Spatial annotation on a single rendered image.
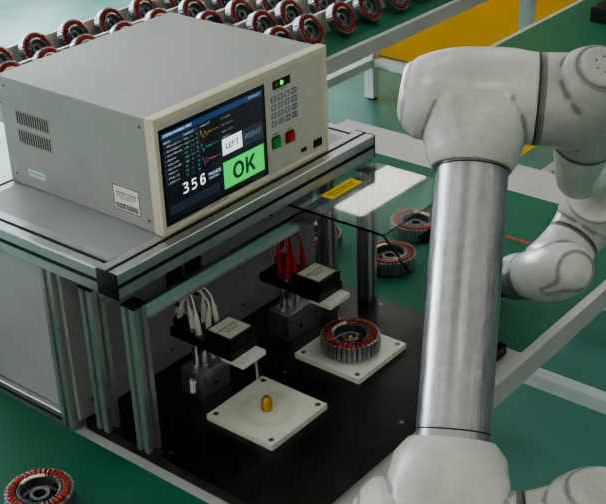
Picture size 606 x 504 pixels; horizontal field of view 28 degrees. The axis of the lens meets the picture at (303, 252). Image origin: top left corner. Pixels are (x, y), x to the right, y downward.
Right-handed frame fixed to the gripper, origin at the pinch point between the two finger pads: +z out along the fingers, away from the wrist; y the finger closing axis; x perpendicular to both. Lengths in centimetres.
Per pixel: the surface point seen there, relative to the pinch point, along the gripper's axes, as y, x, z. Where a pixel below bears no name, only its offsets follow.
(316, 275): -35.9, 10.3, -12.1
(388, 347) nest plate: -26.0, -6.4, -13.3
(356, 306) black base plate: -22.7, 1.4, 2.9
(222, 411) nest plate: -61, -8, -16
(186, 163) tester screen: -61, 34, -31
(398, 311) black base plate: -16.5, -1.5, -2.3
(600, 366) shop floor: 85, -43, 81
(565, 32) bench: 125, 59, 109
